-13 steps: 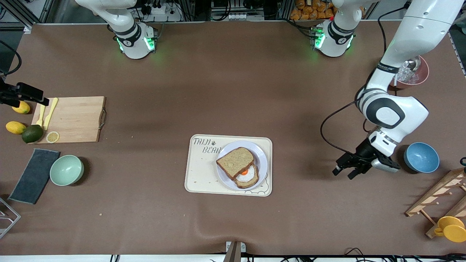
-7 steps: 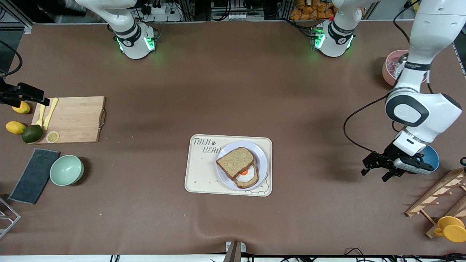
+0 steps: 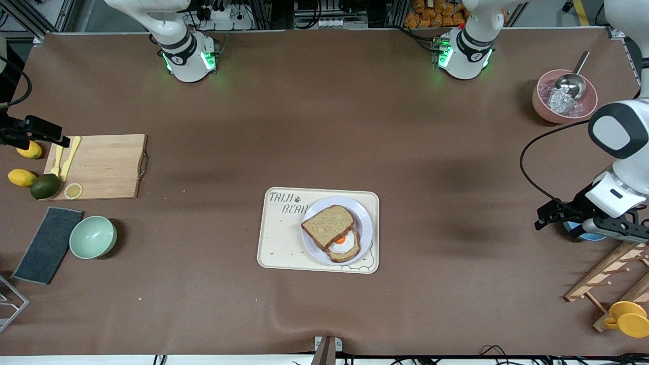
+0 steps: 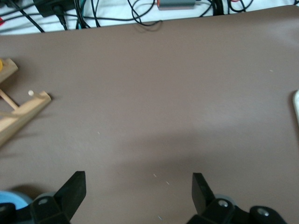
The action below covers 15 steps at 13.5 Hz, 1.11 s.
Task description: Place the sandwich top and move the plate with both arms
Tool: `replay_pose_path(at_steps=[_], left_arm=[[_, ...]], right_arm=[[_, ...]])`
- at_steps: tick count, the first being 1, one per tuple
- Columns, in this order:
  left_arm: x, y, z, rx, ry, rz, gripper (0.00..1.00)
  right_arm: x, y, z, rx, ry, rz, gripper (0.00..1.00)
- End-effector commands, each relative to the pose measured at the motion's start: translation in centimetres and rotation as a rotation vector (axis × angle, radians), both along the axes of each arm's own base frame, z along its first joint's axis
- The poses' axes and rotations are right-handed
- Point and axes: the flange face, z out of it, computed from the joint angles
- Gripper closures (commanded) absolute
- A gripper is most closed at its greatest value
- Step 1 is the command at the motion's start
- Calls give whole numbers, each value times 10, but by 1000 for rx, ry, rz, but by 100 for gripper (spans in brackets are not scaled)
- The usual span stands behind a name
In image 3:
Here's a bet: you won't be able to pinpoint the blue bowl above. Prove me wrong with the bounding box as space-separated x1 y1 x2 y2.
564 221 609 242

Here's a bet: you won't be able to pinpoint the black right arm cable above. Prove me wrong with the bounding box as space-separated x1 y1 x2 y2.
0 56 32 110

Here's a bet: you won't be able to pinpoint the white round plate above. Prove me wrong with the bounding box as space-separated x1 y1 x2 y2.
301 196 374 266

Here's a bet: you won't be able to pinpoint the yellow plastic knife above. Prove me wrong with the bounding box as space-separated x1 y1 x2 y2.
60 136 82 181

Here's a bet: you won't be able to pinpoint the yellow plastic fork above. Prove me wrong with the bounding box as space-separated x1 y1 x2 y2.
50 144 65 177

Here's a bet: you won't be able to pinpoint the fried egg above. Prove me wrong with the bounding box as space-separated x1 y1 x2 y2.
328 229 356 254

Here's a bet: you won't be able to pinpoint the yellow lemon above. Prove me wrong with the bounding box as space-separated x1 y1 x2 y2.
16 141 43 159
8 169 38 188

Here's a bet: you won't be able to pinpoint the orange snack packs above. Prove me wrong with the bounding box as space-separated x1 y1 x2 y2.
404 0 467 28

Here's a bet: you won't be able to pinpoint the plain brown bread slice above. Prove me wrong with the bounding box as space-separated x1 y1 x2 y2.
301 205 355 249

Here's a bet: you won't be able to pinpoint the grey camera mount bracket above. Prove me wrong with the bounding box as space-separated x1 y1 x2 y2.
310 336 343 365

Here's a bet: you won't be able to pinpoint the wooden cutting board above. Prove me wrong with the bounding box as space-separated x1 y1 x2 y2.
45 134 149 201

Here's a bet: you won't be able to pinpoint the clear ice cubes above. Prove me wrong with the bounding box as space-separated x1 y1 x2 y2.
539 80 595 117

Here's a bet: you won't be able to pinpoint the green avocado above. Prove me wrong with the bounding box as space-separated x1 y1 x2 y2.
30 173 61 200

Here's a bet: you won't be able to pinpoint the pink bowl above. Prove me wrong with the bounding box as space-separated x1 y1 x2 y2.
532 69 599 124

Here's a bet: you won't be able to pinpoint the wooden peg rack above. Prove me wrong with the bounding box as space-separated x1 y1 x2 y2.
564 241 649 333

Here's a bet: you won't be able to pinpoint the yellow cup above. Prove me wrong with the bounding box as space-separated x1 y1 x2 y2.
603 301 649 339

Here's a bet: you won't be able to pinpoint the black floor cables bundle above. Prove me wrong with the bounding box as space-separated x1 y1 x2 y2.
385 345 649 365

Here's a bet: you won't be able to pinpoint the dark grey cloth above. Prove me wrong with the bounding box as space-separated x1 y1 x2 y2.
11 206 85 285

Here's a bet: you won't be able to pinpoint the light green bowl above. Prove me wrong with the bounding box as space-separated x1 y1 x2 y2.
69 216 118 260

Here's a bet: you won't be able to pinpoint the metal scoop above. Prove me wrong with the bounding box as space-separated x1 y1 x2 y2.
550 51 591 102

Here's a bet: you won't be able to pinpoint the cream bear print tray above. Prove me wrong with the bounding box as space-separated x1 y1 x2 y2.
257 187 380 274

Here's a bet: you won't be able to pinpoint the metal wire rack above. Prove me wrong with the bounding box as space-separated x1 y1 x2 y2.
0 274 30 334

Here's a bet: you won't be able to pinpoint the white power strip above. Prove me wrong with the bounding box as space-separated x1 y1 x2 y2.
195 0 254 31

